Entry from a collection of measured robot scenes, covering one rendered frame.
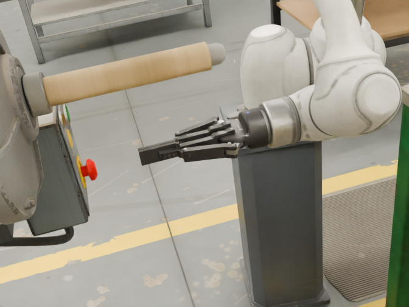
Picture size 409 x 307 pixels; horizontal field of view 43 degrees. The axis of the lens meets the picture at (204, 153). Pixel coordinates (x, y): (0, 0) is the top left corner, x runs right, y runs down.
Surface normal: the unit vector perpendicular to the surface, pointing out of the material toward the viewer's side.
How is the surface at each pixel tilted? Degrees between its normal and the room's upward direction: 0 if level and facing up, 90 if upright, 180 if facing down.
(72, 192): 90
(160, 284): 0
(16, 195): 102
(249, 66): 80
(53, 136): 90
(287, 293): 90
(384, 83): 70
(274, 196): 90
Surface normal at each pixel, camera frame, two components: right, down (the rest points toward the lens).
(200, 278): -0.13, -0.83
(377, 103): 0.17, 0.12
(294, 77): 0.10, 0.49
